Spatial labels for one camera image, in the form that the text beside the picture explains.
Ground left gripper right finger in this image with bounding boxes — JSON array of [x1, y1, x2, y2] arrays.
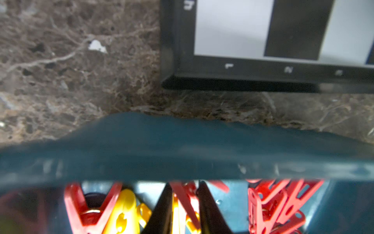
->
[[197, 181, 232, 234]]

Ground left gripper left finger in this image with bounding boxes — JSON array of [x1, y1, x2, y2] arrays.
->
[[141, 183, 173, 234]]

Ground teal storage box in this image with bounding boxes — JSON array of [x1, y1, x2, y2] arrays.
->
[[1, 113, 374, 234]]

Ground black white checkerboard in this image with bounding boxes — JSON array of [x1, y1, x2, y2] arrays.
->
[[160, 1, 374, 94]]

